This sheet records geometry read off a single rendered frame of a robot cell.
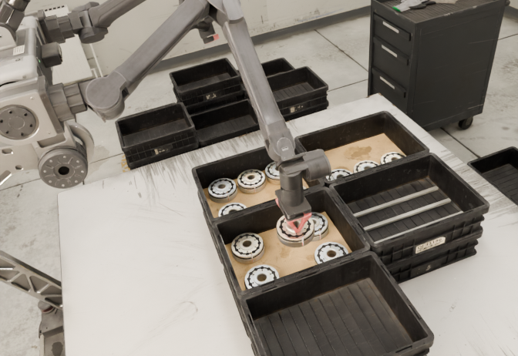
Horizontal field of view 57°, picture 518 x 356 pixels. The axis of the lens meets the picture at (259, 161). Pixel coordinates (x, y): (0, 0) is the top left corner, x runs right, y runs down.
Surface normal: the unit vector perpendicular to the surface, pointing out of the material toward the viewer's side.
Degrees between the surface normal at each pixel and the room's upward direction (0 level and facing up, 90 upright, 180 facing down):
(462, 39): 90
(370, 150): 0
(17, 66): 0
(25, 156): 90
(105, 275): 0
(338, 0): 90
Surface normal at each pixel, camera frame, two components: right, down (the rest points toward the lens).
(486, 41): 0.36, 0.55
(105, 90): 0.16, -0.18
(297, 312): -0.11, -0.77
